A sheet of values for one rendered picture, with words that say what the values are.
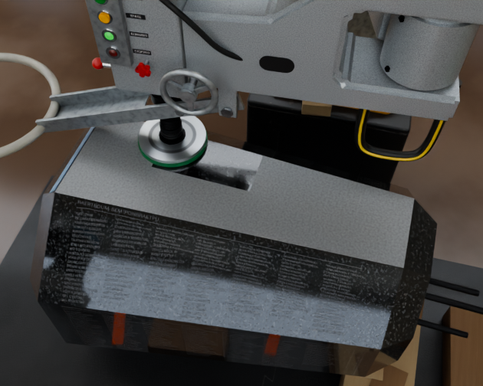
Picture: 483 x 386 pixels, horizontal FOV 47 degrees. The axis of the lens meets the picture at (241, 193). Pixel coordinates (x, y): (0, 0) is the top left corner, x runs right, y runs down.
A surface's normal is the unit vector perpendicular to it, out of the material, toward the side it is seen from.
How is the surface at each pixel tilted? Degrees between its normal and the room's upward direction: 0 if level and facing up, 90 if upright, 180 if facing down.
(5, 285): 0
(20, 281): 0
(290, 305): 45
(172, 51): 90
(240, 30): 90
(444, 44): 90
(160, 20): 90
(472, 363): 0
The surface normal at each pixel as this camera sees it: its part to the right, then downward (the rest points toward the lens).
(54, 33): 0.00, -0.59
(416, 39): -0.59, 0.65
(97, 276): -0.17, 0.14
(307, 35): -0.20, 0.79
